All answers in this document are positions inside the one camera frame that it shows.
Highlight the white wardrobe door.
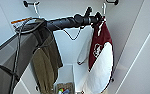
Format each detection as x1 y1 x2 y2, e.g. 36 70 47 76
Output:
115 13 150 94

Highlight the red and white varsity jacket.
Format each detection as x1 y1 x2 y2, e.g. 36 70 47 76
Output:
76 19 115 94

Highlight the small orange label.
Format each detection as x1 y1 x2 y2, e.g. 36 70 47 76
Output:
10 17 34 26

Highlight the white wardrobe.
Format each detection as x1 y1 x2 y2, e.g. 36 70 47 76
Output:
0 0 150 94

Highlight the thin black cable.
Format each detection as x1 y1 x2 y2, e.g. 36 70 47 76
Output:
9 19 56 94
62 26 84 42

